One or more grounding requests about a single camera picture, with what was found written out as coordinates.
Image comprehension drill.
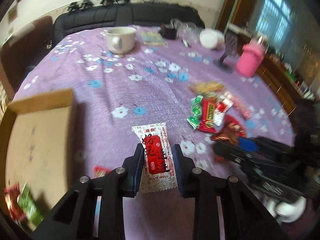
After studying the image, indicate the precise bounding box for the red cartoon candy packet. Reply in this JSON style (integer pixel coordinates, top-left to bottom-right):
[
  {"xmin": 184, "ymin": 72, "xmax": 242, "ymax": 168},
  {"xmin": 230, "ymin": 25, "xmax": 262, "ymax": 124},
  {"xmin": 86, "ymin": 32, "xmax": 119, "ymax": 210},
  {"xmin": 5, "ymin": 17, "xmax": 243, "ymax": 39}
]
[{"xmin": 224, "ymin": 114, "xmax": 247, "ymax": 138}]

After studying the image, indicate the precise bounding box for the green yellow-label snack packet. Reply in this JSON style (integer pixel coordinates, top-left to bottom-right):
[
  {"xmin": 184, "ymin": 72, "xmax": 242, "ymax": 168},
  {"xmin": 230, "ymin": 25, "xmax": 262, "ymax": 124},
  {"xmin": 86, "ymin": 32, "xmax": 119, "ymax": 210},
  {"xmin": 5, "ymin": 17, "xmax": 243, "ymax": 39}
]
[{"xmin": 17, "ymin": 183, "xmax": 44, "ymax": 227}]

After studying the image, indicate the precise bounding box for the red rectangular snack packet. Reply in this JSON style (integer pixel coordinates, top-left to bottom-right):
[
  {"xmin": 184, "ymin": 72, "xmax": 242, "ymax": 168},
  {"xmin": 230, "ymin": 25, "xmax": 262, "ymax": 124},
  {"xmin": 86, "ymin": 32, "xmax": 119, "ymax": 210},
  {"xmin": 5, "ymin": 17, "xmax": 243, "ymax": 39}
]
[{"xmin": 199, "ymin": 99, "xmax": 217, "ymax": 133}]

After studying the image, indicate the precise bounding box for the small red candy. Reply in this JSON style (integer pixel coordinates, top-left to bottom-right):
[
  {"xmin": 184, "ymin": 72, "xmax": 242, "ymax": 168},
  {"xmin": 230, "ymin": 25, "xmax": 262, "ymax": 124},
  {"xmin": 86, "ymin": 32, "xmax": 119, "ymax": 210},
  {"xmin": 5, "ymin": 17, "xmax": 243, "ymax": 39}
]
[{"xmin": 94, "ymin": 166, "xmax": 111, "ymax": 178}]

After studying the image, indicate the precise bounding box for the white red sachet packet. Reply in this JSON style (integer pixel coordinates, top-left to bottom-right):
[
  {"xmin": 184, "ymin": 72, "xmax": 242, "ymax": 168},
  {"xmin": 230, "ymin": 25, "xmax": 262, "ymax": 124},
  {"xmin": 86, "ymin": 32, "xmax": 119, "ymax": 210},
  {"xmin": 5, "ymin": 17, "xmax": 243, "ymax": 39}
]
[{"xmin": 132, "ymin": 122, "xmax": 177, "ymax": 193}]

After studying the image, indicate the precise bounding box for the dark red foil wrapper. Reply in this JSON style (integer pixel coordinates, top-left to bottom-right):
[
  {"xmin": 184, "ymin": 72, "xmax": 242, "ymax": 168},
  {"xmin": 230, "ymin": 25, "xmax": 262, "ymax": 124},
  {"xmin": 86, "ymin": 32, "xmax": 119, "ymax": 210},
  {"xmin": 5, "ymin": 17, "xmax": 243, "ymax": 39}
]
[{"xmin": 210, "ymin": 125, "xmax": 243, "ymax": 145}]

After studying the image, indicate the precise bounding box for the green candy wrapper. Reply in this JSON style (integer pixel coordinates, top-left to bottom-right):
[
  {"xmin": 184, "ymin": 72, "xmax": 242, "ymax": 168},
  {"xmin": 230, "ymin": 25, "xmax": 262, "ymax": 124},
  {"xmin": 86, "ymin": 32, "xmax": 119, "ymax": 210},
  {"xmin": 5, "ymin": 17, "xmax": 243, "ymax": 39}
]
[{"xmin": 187, "ymin": 95, "xmax": 203, "ymax": 129}]

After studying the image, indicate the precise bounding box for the green matcha snack packet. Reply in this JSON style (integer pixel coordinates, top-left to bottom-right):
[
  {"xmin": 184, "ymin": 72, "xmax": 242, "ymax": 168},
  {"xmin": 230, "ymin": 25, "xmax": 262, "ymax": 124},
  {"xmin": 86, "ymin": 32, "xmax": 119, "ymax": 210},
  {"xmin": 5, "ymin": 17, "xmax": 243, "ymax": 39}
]
[{"xmin": 4, "ymin": 183, "xmax": 26, "ymax": 222}]

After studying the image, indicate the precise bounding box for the pink red long packet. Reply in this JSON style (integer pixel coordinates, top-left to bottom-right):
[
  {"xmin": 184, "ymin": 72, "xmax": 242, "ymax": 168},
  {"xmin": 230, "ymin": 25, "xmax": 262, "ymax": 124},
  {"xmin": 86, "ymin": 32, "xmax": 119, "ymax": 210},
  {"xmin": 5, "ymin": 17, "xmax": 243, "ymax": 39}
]
[{"xmin": 224, "ymin": 91, "xmax": 251, "ymax": 120}]

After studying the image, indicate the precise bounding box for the white red candy packet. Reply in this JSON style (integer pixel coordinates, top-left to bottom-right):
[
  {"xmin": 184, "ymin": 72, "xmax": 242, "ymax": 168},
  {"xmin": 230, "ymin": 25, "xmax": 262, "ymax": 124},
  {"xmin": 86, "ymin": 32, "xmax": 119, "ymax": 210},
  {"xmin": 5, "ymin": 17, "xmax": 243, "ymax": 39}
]
[{"xmin": 213, "ymin": 98, "xmax": 233, "ymax": 126}]

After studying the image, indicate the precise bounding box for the beige biscuit bar packet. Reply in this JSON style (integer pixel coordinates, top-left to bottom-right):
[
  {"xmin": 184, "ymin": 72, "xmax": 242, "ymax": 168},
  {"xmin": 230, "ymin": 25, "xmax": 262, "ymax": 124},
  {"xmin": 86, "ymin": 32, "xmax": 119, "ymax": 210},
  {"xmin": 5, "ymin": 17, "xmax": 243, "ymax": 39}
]
[{"xmin": 189, "ymin": 81, "xmax": 224, "ymax": 94}]

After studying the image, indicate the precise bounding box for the purple floral tablecloth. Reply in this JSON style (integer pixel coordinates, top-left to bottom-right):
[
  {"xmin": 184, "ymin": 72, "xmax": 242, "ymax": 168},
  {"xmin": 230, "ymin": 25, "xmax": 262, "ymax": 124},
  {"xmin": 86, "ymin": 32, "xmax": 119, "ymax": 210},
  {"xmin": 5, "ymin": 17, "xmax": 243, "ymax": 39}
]
[{"xmin": 15, "ymin": 28, "xmax": 292, "ymax": 183}]

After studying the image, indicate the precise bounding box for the cardboard box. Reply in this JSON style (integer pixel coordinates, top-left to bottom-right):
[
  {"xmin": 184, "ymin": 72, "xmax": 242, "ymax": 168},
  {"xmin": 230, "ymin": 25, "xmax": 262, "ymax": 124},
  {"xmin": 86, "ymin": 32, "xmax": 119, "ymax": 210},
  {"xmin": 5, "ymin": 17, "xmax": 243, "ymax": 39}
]
[{"xmin": 1, "ymin": 89, "xmax": 77, "ymax": 216}]

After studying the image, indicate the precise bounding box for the black phone stand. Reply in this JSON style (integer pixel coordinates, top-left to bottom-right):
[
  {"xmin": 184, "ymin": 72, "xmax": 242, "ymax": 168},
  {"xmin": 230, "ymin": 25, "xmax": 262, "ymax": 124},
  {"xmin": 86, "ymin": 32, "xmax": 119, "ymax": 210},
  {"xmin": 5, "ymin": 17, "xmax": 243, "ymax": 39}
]
[{"xmin": 213, "ymin": 30, "xmax": 238, "ymax": 73}]

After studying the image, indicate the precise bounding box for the pink knitted bottle cover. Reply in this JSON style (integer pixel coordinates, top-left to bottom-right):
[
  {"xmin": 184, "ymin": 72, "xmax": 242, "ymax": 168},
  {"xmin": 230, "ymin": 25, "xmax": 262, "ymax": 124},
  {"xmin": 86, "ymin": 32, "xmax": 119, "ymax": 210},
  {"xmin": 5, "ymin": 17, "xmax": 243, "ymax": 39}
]
[{"xmin": 236, "ymin": 38, "xmax": 266, "ymax": 77}]

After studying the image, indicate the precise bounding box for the white plastic jar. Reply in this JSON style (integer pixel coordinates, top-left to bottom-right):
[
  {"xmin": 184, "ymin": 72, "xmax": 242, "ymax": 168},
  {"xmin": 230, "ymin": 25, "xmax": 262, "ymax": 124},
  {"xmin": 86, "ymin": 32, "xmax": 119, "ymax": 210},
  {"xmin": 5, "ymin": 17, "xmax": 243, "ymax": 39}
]
[{"xmin": 199, "ymin": 28, "xmax": 225, "ymax": 50}]

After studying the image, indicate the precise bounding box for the clear glass jar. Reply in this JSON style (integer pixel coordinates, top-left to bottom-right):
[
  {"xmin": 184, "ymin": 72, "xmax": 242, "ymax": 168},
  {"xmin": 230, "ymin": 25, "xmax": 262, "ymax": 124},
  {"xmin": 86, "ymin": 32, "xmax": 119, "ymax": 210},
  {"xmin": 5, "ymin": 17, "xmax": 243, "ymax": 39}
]
[{"xmin": 170, "ymin": 18, "xmax": 202, "ymax": 43}]

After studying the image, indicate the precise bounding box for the black small container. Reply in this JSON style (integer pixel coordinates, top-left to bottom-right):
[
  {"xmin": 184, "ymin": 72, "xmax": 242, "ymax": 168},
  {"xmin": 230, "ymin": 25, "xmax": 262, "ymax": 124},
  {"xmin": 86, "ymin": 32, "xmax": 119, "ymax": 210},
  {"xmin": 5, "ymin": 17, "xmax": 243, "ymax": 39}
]
[{"xmin": 158, "ymin": 24, "xmax": 177, "ymax": 40}]

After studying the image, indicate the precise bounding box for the small flat packet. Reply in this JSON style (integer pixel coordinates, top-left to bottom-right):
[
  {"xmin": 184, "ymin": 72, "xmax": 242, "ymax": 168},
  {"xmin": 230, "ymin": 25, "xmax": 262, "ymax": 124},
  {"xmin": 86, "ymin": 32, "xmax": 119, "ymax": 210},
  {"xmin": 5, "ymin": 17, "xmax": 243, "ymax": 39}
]
[{"xmin": 140, "ymin": 31, "xmax": 167, "ymax": 46}]

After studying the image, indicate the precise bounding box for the black leather sofa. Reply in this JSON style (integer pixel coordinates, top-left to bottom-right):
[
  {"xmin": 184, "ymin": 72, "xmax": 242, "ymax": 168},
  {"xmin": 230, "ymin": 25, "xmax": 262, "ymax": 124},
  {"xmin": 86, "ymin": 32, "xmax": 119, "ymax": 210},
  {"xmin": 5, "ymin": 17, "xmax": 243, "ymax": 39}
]
[{"xmin": 53, "ymin": 3, "xmax": 205, "ymax": 45}]

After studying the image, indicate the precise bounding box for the white ceramic mug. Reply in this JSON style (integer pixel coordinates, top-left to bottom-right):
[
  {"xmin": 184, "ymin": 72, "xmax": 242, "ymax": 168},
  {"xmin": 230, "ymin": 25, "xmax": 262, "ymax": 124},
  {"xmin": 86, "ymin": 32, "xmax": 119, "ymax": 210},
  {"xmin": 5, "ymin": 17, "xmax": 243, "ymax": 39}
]
[{"xmin": 105, "ymin": 27, "xmax": 137, "ymax": 55}]

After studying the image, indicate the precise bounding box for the brown armchair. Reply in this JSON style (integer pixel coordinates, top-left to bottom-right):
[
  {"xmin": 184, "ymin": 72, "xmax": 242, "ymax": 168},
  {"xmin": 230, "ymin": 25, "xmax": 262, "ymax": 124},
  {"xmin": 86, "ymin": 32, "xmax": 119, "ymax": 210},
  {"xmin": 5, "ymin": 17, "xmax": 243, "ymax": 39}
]
[{"xmin": 1, "ymin": 16, "xmax": 53, "ymax": 100}]

